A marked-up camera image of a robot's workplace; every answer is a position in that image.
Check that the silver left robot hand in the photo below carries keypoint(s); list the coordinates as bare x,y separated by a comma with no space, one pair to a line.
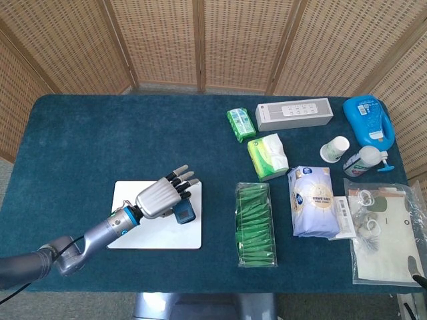
156,200

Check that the blue whiteboard eraser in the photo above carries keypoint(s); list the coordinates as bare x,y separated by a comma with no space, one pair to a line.
184,215

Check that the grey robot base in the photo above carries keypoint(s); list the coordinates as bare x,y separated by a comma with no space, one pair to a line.
200,306

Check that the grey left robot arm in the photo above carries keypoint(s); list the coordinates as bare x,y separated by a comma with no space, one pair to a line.
100,230

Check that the white whiteboard with black rim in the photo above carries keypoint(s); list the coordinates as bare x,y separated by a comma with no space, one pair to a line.
166,236

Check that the teal table cloth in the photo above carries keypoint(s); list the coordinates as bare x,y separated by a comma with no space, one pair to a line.
133,140

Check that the clear box of green sachets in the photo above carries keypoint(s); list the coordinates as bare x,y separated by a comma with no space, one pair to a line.
255,226

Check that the green pocket tissue pack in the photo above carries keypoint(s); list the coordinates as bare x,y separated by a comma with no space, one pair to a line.
240,125

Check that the yellow-green open tissue pack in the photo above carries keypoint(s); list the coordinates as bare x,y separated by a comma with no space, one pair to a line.
263,156

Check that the lavender tissue pack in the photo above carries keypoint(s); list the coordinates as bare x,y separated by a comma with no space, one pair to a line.
313,203

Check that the grey power strip box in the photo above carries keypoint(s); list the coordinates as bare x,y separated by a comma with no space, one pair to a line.
293,115

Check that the woven wooden folding screen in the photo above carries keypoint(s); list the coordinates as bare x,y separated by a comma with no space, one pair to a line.
233,43

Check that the white paper cup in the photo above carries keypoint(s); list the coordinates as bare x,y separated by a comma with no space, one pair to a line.
333,150

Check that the white pump bottle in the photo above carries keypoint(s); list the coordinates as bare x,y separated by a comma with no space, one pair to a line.
360,161

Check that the blue detergent bottle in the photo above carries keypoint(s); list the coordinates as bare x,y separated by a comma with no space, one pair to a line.
367,120

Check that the clear plastic bag with items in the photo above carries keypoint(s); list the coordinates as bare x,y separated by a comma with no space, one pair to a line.
383,240

